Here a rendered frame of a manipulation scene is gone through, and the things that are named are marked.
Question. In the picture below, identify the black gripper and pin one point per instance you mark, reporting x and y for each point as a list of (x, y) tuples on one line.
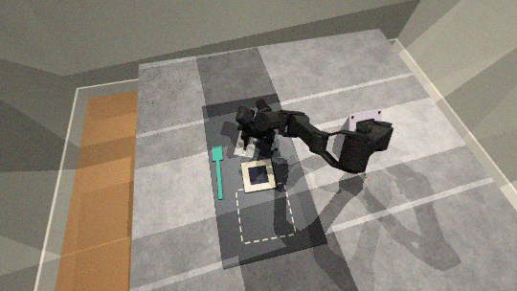
[(243, 116)]

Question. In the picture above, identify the beige square tile with dark centre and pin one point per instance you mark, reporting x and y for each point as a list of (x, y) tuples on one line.
[(258, 175)]

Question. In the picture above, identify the green trowel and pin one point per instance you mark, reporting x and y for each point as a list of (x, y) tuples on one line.
[(217, 156)]

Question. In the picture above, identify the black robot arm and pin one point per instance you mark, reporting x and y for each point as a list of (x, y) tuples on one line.
[(370, 136)]

